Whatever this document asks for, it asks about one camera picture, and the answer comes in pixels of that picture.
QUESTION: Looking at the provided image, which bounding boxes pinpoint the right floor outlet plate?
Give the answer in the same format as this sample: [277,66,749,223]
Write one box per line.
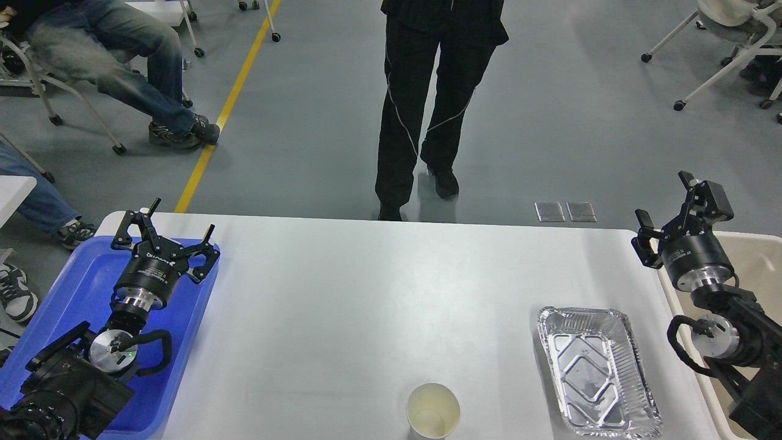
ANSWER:
[566,202,597,222]

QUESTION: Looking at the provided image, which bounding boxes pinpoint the white paper cup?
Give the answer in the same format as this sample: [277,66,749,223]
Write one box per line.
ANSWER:
[406,383,461,439]

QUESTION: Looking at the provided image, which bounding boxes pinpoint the floor outlet plate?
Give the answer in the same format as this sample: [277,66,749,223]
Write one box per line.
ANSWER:
[566,202,597,222]
[534,202,565,222]

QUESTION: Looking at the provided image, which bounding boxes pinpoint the person leg blue jeans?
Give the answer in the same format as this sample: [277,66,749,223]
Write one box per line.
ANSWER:
[1,142,96,250]

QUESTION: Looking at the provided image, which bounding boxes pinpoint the aluminium foil tray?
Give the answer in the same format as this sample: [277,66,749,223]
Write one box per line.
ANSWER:
[537,306,663,439]

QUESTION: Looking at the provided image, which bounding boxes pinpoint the left floor outlet plate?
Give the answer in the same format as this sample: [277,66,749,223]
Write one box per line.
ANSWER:
[534,202,565,222]

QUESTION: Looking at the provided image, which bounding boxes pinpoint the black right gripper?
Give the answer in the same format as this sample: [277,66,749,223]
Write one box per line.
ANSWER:
[631,170,735,292]

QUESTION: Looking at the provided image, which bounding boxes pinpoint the seated person in jeans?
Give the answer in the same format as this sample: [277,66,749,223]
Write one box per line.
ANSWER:
[2,1,220,149]

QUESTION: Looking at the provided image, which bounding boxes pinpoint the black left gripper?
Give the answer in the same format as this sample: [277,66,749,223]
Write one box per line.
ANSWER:
[110,197,221,311]

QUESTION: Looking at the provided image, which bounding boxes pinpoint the white chair left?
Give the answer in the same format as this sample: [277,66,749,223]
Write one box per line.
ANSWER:
[0,34,128,156]

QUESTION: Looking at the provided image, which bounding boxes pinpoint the white chair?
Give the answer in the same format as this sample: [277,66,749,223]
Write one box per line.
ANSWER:
[0,34,128,156]
[640,0,782,112]

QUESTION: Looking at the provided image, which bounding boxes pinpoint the standing person in black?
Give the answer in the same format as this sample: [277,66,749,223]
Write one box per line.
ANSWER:
[375,1,509,222]

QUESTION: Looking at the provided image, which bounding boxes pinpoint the blue plastic tray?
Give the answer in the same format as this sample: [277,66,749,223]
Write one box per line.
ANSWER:
[1,236,219,439]

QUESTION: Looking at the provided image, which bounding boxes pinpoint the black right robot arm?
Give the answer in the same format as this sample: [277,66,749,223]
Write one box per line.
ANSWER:
[631,170,781,439]

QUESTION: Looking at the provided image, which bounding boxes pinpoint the white side table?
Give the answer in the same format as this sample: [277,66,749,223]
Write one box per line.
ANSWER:
[0,175,37,227]

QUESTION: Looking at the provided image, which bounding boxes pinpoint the black white sneaker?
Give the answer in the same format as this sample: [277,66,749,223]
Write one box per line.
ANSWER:
[1,263,39,324]

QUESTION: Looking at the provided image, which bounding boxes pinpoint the white chair right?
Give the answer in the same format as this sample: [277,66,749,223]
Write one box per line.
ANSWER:
[640,0,782,112]

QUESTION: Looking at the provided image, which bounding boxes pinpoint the chair legs with casters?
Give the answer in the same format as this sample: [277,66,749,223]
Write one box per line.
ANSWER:
[125,0,282,59]

